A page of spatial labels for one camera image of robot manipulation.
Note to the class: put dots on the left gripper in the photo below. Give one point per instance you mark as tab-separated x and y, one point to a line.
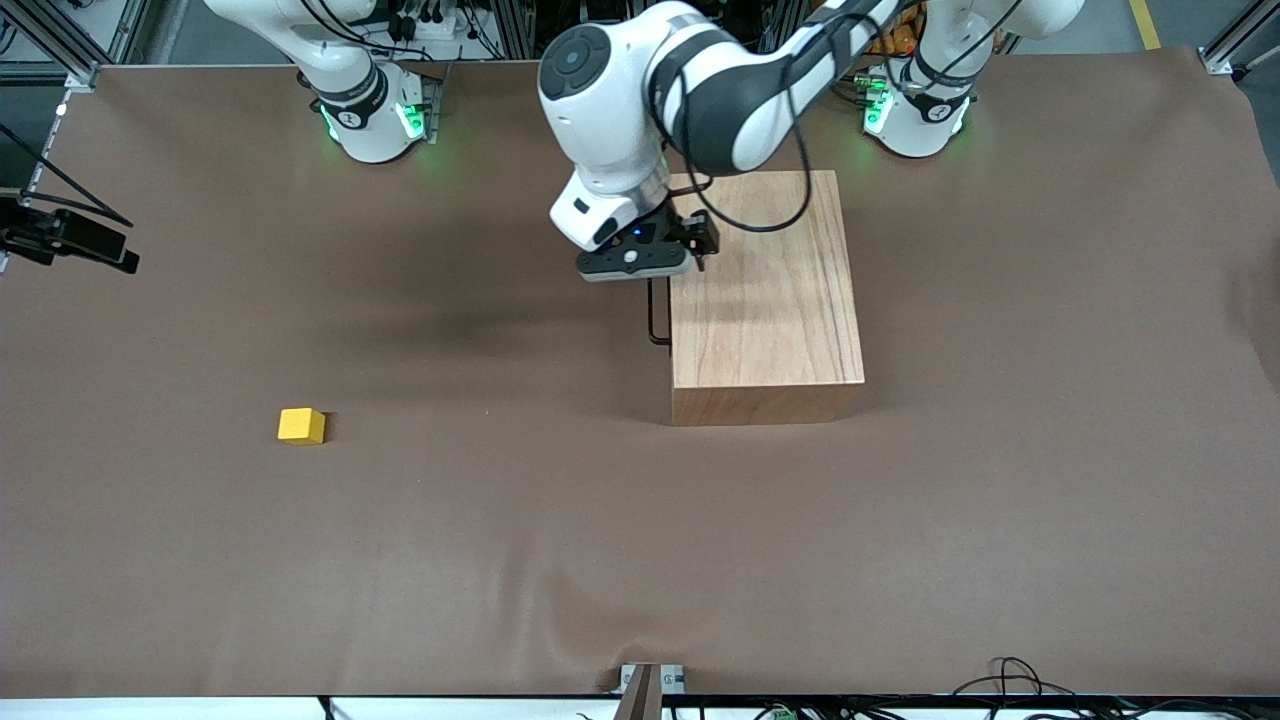
686	231

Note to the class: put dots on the yellow wooden block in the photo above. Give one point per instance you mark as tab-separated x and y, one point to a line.
300	427

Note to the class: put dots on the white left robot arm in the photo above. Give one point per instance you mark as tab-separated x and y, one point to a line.
600	110

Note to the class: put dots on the light wooden drawer cabinet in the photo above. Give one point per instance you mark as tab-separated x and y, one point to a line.
760	300

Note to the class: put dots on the orange objects pile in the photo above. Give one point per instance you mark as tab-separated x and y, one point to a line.
900	42

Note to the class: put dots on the white power strip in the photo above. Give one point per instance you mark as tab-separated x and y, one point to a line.
430	28

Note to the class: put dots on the brown table cover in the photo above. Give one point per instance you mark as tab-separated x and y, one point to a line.
400	550

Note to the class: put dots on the aluminium side rail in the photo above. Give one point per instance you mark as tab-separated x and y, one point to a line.
53	130

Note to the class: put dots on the aluminium frame post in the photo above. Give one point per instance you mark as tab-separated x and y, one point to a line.
1222	60
82	77

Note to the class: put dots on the metal table clamp bracket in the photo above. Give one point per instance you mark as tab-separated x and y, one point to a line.
650	690

